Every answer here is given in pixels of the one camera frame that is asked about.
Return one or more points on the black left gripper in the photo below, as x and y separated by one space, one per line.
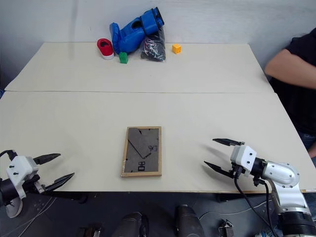
32 182

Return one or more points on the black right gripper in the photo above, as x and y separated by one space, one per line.
237 172

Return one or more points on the person's bare forearm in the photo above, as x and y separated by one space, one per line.
284 70

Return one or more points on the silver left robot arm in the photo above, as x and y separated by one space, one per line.
6 191

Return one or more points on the small dark metal part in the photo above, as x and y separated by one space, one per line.
227 229
92 231

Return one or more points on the dark rounded shape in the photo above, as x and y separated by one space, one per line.
187 221
130 225

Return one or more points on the person in black shirt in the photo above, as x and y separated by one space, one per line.
300 108

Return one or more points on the small blue object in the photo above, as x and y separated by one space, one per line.
1 93

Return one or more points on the yellow cube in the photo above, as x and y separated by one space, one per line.
176 49

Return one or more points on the red and white shoe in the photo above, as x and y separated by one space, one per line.
106 50

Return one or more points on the green cube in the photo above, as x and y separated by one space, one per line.
123 58

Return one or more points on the blue boxing glove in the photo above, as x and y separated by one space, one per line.
130 37

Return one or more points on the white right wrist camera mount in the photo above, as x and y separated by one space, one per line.
243 156

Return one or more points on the wooden picture frame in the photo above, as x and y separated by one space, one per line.
142 153

